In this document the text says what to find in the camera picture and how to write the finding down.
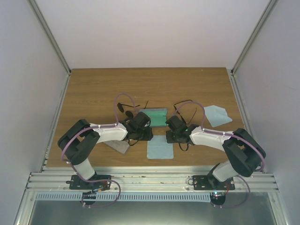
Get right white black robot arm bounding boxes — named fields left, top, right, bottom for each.
left=166, top=115, right=266, bottom=190

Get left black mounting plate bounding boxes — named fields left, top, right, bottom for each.
left=66, top=174, right=112, bottom=191

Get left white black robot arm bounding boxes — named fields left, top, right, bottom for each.
left=58, top=112, right=153, bottom=189

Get aluminium frame post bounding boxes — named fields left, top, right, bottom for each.
left=230, top=0, right=278, bottom=76
left=27, top=0, right=72, bottom=75

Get black mounting plate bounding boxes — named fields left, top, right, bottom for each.
left=66, top=174, right=112, bottom=191
left=192, top=175, right=235, bottom=191

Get slotted grey cable duct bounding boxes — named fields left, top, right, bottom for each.
left=36, top=192, right=210, bottom=203

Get black frame clear glasses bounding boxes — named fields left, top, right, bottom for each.
left=173, top=99, right=197, bottom=125

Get blue green glasses case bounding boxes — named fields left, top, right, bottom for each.
left=139, top=108, right=167, bottom=128

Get grey glasses case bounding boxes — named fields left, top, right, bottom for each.
left=104, top=140, right=130, bottom=154

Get right aluminium frame post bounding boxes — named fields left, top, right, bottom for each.
left=230, top=0, right=278, bottom=76

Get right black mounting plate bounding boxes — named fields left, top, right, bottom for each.
left=192, top=175, right=235, bottom=191

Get left aluminium frame post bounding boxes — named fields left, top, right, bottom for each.
left=27, top=0, right=72, bottom=75

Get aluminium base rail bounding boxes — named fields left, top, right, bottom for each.
left=26, top=166, right=278, bottom=193

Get dark lens sunglasses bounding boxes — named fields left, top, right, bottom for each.
left=116, top=100, right=149, bottom=119

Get blue cleaning cloth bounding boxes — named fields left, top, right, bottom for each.
left=204, top=105, right=232, bottom=128
left=147, top=135, right=174, bottom=159

